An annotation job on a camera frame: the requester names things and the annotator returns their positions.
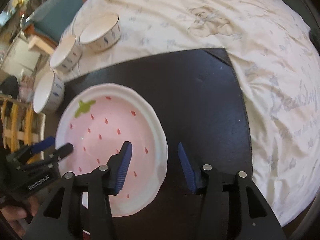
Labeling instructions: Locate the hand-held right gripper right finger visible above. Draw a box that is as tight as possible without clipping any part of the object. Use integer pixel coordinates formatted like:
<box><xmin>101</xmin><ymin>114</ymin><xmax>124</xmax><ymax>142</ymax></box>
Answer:
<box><xmin>177</xmin><ymin>142</ymin><xmax>287</xmax><ymax>240</ymax></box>

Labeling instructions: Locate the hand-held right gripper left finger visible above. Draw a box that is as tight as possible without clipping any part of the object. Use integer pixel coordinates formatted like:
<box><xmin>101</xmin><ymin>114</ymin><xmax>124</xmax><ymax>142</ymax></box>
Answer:
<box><xmin>25</xmin><ymin>141</ymin><xmax>133</xmax><ymax>240</ymax></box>

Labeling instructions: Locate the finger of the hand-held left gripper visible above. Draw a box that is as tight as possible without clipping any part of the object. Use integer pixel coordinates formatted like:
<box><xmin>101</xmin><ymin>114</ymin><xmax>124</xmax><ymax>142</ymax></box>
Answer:
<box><xmin>30</xmin><ymin>137</ymin><xmax>56</xmax><ymax>154</ymax></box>
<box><xmin>49</xmin><ymin>143</ymin><xmax>74</xmax><ymax>161</ymax></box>

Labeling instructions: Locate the large pink strawberry plate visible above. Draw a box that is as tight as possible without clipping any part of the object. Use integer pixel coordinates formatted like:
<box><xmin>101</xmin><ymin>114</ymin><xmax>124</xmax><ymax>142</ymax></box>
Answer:
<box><xmin>55</xmin><ymin>82</ymin><xmax>168</xmax><ymax>217</ymax></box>

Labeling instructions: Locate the white bowl with dark rim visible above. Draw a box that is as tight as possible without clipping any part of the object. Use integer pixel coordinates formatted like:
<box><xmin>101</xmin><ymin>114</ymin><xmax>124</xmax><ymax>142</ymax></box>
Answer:
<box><xmin>49</xmin><ymin>35</ymin><xmax>83</xmax><ymax>72</ymax></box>
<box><xmin>79</xmin><ymin>12</ymin><xmax>121</xmax><ymax>53</ymax></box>
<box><xmin>32</xmin><ymin>70</ymin><xmax>65</xmax><ymax>114</ymax></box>

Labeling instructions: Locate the person's left hand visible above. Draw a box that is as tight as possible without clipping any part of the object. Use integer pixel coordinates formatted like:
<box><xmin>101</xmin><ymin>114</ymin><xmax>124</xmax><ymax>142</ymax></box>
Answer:
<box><xmin>0</xmin><ymin>196</ymin><xmax>38</xmax><ymax>223</ymax></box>

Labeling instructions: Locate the yellow wooden rack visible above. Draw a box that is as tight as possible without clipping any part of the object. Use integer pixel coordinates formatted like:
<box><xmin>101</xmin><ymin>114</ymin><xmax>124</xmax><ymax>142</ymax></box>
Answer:
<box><xmin>0</xmin><ymin>95</ymin><xmax>47</xmax><ymax>153</ymax></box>

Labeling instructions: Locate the black mat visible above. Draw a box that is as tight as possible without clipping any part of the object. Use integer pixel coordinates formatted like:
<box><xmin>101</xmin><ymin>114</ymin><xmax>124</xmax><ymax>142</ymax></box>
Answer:
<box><xmin>60</xmin><ymin>47</ymin><xmax>253</xmax><ymax>240</ymax></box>

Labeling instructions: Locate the black bag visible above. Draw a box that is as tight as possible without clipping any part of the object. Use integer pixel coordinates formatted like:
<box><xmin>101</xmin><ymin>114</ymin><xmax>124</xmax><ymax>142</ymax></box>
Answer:
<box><xmin>0</xmin><ymin>76</ymin><xmax>19</xmax><ymax>98</ymax></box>

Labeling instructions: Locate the teal cushioned chair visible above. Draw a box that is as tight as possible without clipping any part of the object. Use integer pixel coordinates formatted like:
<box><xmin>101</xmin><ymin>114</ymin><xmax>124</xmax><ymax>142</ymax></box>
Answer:
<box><xmin>22</xmin><ymin>0</ymin><xmax>88</xmax><ymax>48</ymax></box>

